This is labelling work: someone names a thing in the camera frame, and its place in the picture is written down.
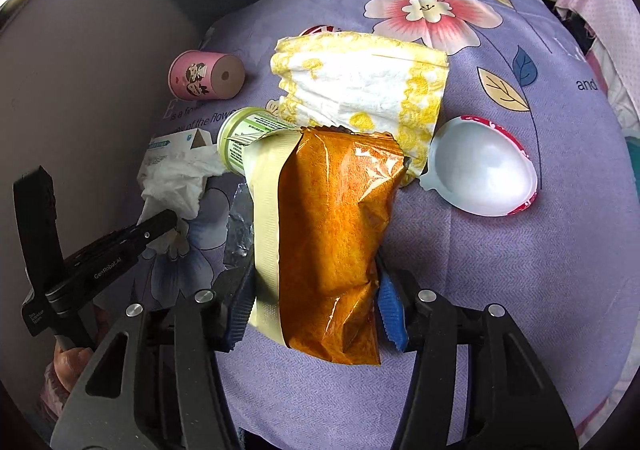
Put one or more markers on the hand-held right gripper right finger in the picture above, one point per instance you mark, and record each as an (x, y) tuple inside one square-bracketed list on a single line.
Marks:
[(392, 317)]

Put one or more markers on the white bottle green label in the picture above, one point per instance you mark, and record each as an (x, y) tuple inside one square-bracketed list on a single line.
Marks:
[(240, 135)]

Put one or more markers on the white tissue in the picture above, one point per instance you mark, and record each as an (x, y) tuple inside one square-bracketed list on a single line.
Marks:
[(175, 185)]

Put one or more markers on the red white round lid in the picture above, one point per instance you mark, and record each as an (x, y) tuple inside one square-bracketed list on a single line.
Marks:
[(315, 30)]

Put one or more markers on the person's left hand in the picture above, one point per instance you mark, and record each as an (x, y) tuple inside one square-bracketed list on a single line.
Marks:
[(70, 370)]

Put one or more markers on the yellow white napkin pack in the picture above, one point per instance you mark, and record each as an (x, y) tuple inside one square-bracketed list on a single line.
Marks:
[(360, 85)]

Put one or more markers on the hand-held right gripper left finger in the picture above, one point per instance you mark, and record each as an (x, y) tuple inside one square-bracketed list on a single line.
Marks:
[(240, 315)]

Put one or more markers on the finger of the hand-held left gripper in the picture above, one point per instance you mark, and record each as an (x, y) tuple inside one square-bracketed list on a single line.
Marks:
[(150, 227), (35, 220)]

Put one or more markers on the pink floral blanket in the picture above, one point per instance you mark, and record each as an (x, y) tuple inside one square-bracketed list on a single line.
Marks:
[(605, 0)]

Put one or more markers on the orange cream packet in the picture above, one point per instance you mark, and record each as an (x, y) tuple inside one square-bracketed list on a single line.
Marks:
[(330, 230)]

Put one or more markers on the purple floral table cloth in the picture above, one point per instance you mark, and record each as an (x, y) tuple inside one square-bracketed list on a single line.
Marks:
[(500, 305)]

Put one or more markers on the white medicine box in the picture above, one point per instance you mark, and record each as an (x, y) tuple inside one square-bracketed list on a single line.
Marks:
[(170, 148)]

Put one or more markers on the clear plastic wrapper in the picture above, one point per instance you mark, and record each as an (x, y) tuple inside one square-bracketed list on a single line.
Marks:
[(239, 230)]

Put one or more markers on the pink cartoon paper cup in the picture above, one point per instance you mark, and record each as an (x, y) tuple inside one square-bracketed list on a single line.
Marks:
[(200, 75)]

